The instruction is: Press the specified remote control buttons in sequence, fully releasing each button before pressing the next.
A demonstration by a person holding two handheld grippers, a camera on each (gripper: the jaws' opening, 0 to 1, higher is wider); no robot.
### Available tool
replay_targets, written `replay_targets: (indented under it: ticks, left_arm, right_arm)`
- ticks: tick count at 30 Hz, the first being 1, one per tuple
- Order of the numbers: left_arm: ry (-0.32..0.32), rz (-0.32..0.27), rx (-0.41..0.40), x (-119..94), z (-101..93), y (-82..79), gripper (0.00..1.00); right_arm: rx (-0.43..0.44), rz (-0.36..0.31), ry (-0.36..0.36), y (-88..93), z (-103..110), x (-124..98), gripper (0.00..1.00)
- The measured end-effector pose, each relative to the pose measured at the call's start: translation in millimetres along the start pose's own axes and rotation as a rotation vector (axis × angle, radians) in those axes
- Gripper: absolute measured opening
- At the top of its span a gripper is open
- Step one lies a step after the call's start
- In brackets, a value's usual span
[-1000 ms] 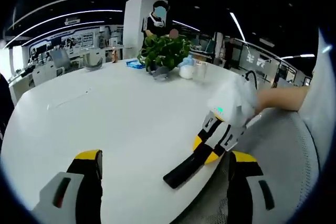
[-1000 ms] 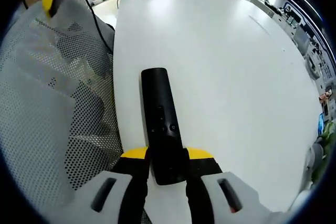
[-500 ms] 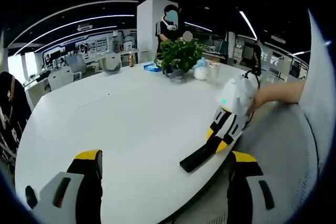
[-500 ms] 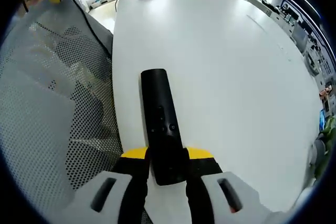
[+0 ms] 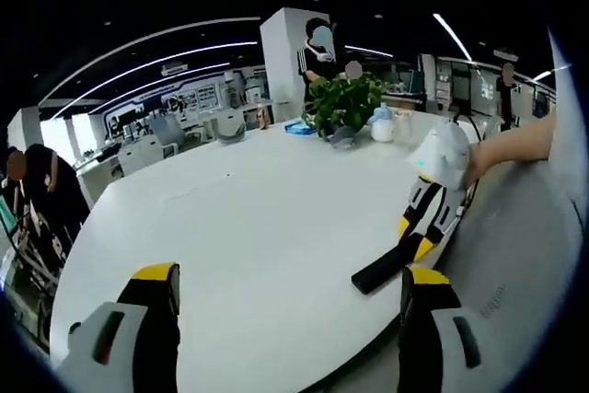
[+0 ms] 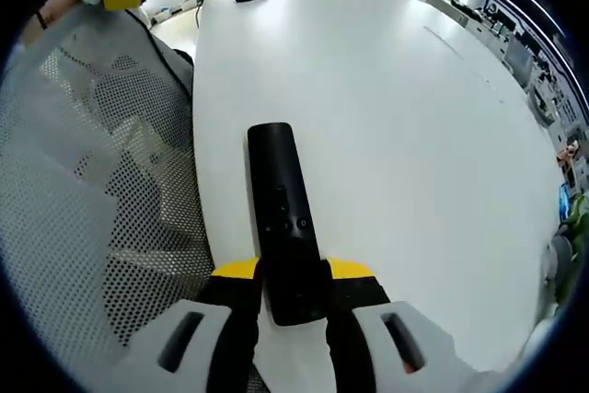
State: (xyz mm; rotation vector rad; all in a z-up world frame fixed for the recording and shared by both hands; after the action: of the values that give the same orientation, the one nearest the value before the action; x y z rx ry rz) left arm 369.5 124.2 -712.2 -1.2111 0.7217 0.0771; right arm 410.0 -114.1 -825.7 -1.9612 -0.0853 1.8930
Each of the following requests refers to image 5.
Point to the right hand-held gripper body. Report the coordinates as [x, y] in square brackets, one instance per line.
[446, 153]

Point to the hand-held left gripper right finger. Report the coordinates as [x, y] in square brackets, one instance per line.
[428, 342]

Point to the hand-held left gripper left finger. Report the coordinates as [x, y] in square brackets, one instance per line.
[133, 342]

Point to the black remote control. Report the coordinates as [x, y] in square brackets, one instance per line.
[382, 269]

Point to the person's right hand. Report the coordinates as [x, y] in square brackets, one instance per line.
[476, 165]

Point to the grey mesh chair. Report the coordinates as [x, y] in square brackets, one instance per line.
[515, 273]

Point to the grey plant pot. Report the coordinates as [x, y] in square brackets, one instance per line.
[341, 137]

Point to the green leafy plant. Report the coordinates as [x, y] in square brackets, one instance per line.
[345, 100]

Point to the metal equipment cart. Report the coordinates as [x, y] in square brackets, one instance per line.
[27, 250]

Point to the blue packet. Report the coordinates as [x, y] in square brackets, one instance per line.
[299, 128]

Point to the white neck device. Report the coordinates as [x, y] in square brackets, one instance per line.
[319, 53]

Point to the white square pillar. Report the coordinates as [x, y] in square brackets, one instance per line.
[280, 61]

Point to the grey curved object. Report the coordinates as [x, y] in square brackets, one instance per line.
[230, 133]

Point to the white office chair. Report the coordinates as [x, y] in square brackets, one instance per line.
[168, 133]

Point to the ceiling air conditioner unit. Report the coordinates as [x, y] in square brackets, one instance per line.
[176, 69]

